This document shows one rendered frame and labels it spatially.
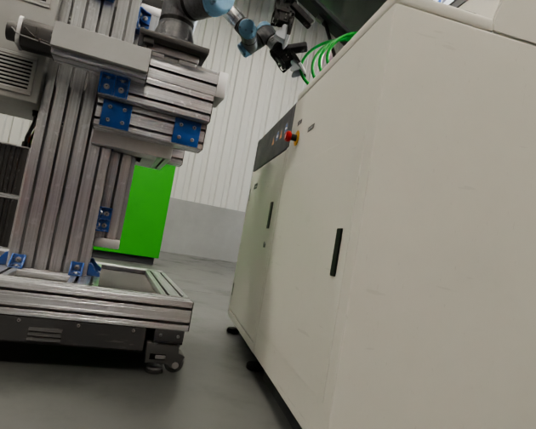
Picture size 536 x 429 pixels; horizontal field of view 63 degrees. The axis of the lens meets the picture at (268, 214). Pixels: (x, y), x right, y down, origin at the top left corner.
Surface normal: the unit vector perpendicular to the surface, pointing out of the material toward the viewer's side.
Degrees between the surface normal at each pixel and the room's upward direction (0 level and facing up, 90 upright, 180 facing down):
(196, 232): 90
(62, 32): 90
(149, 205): 90
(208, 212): 90
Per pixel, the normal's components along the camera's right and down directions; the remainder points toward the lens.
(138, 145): 0.34, 0.00
